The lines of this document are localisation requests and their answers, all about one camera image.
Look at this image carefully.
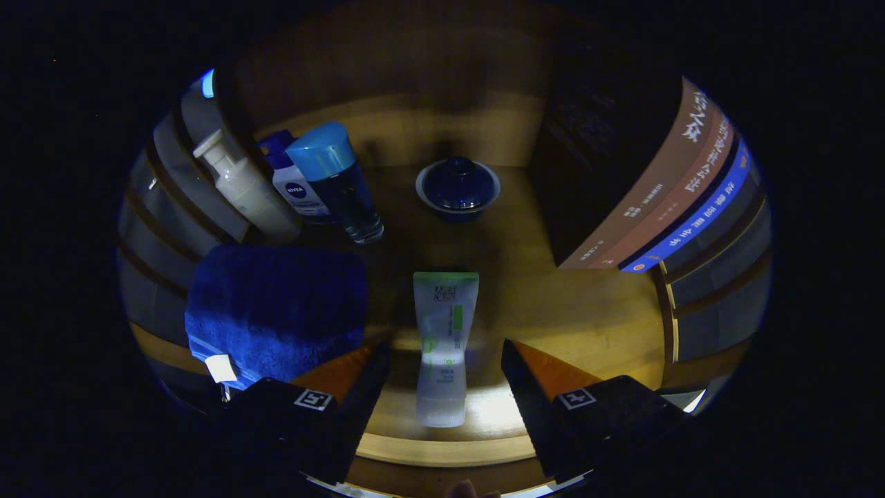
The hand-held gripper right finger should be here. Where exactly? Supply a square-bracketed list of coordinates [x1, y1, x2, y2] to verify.
[501, 339, 692, 481]

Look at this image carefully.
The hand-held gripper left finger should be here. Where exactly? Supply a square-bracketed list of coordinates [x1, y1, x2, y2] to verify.
[221, 340, 391, 485]

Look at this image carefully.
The white and green tube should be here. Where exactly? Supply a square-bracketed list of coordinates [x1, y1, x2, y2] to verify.
[413, 271, 480, 428]

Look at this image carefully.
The wooden countertop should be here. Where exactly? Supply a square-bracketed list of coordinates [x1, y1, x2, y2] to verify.
[256, 93, 682, 468]

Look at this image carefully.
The wooden cabinet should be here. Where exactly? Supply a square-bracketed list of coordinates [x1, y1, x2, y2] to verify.
[118, 14, 773, 495]

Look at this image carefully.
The blue folded towel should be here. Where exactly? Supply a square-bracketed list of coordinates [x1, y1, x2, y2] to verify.
[185, 243, 369, 389]

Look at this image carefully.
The clear blue bottle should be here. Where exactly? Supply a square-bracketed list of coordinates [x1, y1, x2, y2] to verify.
[286, 122, 385, 244]

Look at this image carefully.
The white bottle with blue cap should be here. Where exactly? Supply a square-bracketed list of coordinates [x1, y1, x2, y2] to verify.
[259, 130, 333, 223]

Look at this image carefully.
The blue lidded teacup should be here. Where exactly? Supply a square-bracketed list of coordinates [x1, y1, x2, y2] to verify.
[416, 156, 501, 223]

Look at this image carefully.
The white pump bottle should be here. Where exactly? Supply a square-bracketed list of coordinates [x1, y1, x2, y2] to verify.
[192, 129, 302, 244]

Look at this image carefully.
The blue book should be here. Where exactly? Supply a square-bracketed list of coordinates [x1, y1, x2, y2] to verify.
[620, 138, 753, 274]

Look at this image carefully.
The reddish brown book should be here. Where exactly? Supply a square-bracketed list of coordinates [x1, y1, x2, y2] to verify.
[588, 114, 734, 270]

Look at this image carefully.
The dark brown book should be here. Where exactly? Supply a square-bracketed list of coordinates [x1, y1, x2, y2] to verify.
[529, 62, 716, 270]

